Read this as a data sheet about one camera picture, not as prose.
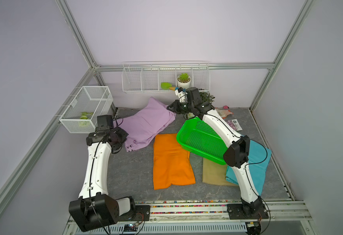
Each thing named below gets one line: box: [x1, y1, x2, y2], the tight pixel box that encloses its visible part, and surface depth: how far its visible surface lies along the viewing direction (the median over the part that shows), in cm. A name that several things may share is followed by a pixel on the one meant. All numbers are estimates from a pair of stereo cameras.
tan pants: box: [202, 157, 239, 187], surface depth 86 cm
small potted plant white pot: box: [176, 72, 192, 89], surface depth 93 cm
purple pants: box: [117, 96, 177, 153], surface depth 86 cm
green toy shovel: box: [160, 82, 176, 91], surface depth 104 cm
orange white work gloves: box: [215, 108, 234, 119], surface depth 119 cm
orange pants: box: [152, 133, 196, 190], surface depth 89 cm
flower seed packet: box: [224, 118, 243, 132], surface depth 111 cm
